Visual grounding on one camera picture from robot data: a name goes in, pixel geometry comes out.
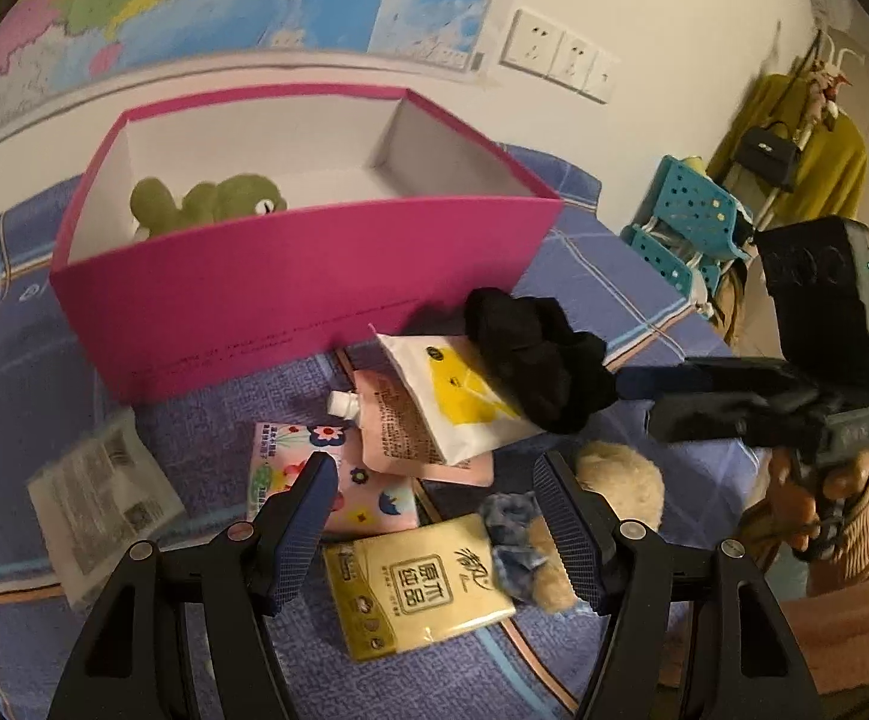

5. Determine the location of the olive yellow garment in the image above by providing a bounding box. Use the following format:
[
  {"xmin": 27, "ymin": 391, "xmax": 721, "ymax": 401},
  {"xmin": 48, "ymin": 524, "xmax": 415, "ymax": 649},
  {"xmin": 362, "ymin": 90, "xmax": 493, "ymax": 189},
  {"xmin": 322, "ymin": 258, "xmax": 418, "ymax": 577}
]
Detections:
[{"xmin": 706, "ymin": 73, "xmax": 869, "ymax": 222}]

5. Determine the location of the white and yellow pouch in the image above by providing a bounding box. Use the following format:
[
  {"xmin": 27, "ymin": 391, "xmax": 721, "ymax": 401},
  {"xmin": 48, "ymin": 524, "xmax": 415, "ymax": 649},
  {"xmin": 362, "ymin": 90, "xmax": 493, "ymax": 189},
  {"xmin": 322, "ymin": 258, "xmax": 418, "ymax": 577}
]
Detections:
[{"xmin": 369, "ymin": 324, "xmax": 548, "ymax": 466}]

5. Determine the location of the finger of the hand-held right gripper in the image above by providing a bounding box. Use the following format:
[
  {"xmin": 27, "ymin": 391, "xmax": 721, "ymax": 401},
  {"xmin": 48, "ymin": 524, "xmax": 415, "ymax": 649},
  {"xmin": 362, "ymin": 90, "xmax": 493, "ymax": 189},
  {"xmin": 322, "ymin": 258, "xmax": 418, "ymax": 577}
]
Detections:
[
  {"xmin": 646, "ymin": 394, "xmax": 776, "ymax": 445},
  {"xmin": 614, "ymin": 358, "xmax": 781, "ymax": 400}
]

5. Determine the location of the white wall socket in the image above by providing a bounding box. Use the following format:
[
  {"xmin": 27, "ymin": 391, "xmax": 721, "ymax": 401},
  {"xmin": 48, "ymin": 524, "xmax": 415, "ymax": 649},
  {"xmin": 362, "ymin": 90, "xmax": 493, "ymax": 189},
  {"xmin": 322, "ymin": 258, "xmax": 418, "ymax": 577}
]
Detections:
[
  {"xmin": 500, "ymin": 7, "xmax": 566, "ymax": 76},
  {"xmin": 548, "ymin": 30, "xmax": 599, "ymax": 87},
  {"xmin": 580, "ymin": 49, "xmax": 621, "ymax": 104}
]

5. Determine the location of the black cloth scrunchie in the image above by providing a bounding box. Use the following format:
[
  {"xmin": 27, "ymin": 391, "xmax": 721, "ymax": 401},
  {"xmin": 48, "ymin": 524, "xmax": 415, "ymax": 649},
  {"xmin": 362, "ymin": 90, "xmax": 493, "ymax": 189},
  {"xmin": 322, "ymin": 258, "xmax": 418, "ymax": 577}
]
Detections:
[{"xmin": 464, "ymin": 288, "xmax": 619, "ymax": 434}]

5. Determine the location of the floral tissue packet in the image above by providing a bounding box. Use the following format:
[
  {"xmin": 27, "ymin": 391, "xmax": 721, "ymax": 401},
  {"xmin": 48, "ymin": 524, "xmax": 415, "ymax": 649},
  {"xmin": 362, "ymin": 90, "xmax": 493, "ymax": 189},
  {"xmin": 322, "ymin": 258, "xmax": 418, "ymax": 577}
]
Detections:
[{"xmin": 249, "ymin": 421, "xmax": 418, "ymax": 541}]

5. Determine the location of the white coat rack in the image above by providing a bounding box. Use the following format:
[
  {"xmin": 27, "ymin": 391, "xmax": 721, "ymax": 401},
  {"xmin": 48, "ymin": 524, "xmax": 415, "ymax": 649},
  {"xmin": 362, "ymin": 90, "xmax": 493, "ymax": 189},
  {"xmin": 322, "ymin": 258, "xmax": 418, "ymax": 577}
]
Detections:
[{"xmin": 801, "ymin": 30, "xmax": 866, "ymax": 143}]

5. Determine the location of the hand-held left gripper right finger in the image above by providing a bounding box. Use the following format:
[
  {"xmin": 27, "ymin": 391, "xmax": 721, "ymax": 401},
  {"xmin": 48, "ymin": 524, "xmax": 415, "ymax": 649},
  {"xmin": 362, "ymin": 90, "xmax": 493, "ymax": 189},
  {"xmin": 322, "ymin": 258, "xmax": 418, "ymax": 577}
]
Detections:
[{"xmin": 531, "ymin": 451, "xmax": 825, "ymax": 720}]

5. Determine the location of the beige plush toy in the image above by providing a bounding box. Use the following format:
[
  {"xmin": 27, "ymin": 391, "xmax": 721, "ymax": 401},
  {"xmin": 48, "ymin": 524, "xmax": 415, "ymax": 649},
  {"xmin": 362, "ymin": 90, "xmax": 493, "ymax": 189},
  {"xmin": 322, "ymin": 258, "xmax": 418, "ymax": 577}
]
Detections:
[{"xmin": 531, "ymin": 439, "xmax": 665, "ymax": 612}]

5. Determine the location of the teal plastic rack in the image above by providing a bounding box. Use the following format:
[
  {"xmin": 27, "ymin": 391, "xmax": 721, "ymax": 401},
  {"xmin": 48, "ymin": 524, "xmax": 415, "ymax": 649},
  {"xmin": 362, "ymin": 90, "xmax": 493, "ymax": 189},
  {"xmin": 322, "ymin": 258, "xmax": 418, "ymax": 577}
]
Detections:
[{"xmin": 621, "ymin": 155, "xmax": 754, "ymax": 293}]

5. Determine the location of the green plush toy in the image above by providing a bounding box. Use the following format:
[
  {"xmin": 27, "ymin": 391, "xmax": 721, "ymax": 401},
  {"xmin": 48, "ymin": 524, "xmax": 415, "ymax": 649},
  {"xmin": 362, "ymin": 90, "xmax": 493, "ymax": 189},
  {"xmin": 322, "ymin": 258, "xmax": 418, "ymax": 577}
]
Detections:
[{"xmin": 130, "ymin": 174, "xmax": 290, "ymax": 239}]

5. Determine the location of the person's right hand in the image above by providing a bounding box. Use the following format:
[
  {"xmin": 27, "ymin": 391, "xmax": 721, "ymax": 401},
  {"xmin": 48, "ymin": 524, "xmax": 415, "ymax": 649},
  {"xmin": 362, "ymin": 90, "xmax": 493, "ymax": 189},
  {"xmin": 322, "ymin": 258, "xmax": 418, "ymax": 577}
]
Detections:
[{"xmin": 768, "ymin": 448, "xmax": 869, "ymax": 563}]

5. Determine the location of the pink spout pouch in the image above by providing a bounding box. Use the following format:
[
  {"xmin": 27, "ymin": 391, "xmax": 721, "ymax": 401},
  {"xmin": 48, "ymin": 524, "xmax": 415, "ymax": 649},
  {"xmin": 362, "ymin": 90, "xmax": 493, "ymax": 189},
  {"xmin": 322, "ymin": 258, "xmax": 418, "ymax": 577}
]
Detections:
[{"xmin": 327, "ymin": 367, "xmax": 495, "ymax": 487}]

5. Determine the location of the black handbag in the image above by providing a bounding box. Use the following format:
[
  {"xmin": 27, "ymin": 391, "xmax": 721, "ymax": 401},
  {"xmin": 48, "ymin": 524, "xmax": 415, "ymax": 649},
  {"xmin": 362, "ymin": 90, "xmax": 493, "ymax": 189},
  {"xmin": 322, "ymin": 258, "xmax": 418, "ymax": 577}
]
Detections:
[{"xmin": 734, "ymin": 121, "xmax": 805, "ymax": 192}]

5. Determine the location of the pink cardboard box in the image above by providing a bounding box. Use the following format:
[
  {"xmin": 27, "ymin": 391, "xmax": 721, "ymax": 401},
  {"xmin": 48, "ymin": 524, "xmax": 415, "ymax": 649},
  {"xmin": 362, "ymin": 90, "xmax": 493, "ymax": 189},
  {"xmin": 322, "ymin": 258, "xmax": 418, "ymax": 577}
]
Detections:
[{"xmin": 49, "ymin": 85, "xmax": 564, "ymax": 404}]

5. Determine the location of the person's right forearm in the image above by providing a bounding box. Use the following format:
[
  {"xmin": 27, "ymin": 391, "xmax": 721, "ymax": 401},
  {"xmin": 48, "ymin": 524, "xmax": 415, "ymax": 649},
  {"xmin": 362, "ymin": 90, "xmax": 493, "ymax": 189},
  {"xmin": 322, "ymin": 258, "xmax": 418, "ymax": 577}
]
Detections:
[{"xmin": 809, "ymin": 457, "xmax": 869, "ymax": 597}]

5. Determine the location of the colourful wall map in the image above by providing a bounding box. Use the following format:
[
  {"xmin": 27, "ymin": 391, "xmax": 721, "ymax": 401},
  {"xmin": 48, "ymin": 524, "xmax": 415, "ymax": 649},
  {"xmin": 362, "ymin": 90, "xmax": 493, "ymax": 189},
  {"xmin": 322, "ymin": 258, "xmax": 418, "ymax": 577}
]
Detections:
[{"xmin": 0, "ymin": 0, "xmax": 514, "ymax": 158}]

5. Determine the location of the pink fleece cloth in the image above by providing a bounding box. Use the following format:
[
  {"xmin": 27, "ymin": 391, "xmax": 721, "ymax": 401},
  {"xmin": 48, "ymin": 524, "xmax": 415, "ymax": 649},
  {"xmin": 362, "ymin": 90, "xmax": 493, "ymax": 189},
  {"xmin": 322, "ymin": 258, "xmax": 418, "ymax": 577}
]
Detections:
[{"xmin": 659, "ymin": 577, "xmax": 869, "ymax": 695}]

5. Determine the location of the clear plastic wipes packet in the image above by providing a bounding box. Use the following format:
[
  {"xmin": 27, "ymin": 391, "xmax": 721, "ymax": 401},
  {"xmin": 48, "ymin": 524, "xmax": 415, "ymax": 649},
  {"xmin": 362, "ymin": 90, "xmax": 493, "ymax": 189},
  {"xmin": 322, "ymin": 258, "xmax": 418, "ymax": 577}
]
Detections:
[{"xmin": 27, "ymin": 409, "xmax": 188, "ymax": 612}]

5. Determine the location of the blue checkered scrunchie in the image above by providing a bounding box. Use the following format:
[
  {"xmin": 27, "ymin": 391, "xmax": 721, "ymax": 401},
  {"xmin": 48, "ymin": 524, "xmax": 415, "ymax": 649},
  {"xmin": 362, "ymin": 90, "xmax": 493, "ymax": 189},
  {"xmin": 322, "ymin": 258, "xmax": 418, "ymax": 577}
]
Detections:
[{"xmin": 479, "ymin": 491, "xmax": 555, "ymax": 605}]

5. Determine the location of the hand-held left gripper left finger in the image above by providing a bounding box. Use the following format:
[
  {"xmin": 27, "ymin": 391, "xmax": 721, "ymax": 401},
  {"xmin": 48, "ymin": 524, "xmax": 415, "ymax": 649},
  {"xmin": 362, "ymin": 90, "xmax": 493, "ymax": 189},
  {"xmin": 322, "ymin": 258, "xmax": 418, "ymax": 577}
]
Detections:
[{"xmin": 44, "ymin": 451, "xmax": 341, "ymax": 720}]

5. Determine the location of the yellow tissue packet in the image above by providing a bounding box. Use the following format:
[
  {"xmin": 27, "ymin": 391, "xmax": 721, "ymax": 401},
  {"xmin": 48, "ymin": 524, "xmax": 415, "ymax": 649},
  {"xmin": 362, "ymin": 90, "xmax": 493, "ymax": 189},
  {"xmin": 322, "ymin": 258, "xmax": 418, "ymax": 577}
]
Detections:
[{"xmin": 321, "ymin": 514, "xmax": 518, "ymax": 663}]

